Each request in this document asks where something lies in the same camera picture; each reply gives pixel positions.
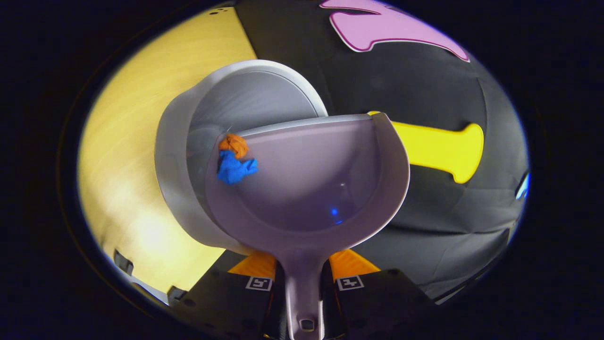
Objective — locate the pale pink dustpan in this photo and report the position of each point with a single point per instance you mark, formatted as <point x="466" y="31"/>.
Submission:
<point x="321" y="179"/>

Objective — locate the grey ribbed garbage bin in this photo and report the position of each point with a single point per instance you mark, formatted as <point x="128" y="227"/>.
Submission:
<point x="245" y="89"/>

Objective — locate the orange paper scrap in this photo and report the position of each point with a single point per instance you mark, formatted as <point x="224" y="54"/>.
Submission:
<point x="234" y="144"/>

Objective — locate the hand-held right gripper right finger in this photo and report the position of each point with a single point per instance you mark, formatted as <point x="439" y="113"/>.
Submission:
<point x="377" y="307"/>

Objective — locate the black desk edge clamp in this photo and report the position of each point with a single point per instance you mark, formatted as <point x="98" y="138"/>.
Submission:
<point x="123" y="262"/>
<point x="177" y="293"/>

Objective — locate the black backdrop cloth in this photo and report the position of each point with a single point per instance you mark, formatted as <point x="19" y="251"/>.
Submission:
<point x="424" y="94"/>

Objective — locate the blue paper scrap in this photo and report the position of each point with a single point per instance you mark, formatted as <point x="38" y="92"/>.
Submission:
<point x="233" y="169"/>

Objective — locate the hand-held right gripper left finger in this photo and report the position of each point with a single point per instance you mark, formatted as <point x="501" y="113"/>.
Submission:
<point x="226" y="307"/>

